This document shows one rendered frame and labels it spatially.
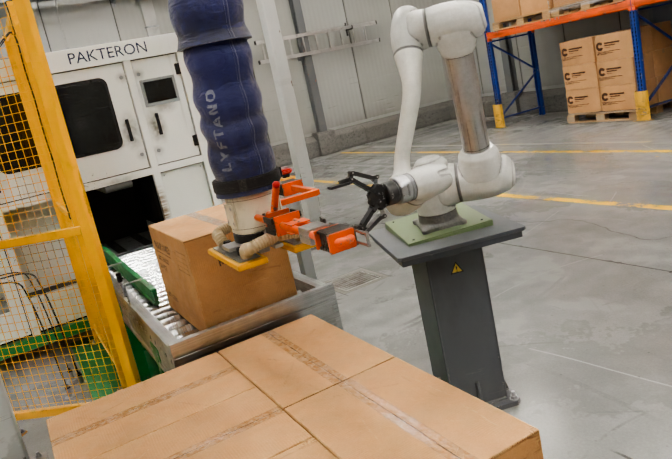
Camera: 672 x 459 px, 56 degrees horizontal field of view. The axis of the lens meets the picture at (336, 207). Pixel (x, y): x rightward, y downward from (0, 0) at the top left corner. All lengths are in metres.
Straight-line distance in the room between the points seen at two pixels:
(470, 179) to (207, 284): 1.08
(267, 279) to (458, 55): 1.13
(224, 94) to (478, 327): 1.36
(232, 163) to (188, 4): 0.49
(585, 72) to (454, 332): 7.89
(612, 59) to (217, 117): 8.31
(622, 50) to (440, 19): 7.66
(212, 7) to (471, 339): 1.58
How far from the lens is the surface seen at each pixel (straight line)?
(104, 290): 3.15
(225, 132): 2.01
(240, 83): 2.03
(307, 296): 2.61
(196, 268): 2.49
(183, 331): 2.78
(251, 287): 2.58
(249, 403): 2.00
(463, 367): 2.68
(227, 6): 2.03
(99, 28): 11.46
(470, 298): 2.59
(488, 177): 2.45
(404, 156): 2.20
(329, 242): 1.55
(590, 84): 10.18
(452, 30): 2.24
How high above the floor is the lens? 1.42
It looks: 11 degrees down
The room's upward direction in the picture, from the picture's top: 12 degrees counter-clockwise
